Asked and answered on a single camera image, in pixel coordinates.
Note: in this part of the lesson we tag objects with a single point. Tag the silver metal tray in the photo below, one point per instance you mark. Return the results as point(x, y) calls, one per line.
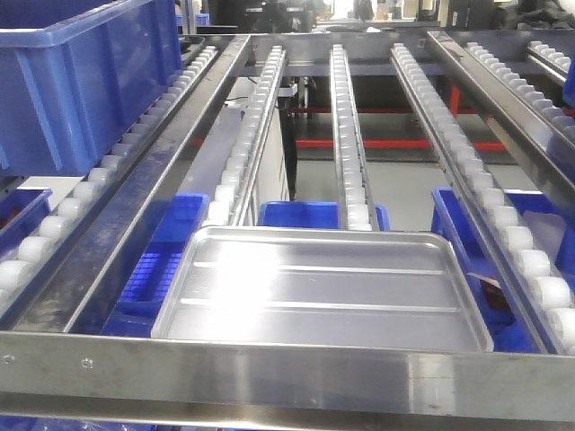
point(306, 287)

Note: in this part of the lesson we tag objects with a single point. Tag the blue bin far left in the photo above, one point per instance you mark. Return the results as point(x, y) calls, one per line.
point(21, 213)

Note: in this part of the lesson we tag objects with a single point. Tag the stainless steel rack frame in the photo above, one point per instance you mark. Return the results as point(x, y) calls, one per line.
point(56, 363)

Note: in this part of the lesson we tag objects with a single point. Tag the red floor frame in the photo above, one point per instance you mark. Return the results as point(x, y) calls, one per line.
point(389, 126)

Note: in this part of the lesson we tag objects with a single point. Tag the blue bin lower centre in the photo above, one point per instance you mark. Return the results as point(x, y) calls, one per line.
point(300, 214)

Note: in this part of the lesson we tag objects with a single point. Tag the blue bin lower left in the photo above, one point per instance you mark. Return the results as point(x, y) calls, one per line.
point(142, 297)

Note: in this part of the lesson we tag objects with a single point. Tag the large blue plastic bin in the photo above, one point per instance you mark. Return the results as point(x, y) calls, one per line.
point(76, 75)

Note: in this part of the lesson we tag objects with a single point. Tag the far right roller track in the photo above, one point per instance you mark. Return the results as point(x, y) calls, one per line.
point(527, 93)

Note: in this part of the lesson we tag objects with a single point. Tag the blue bin lower right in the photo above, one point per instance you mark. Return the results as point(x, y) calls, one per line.
point(555, 235)

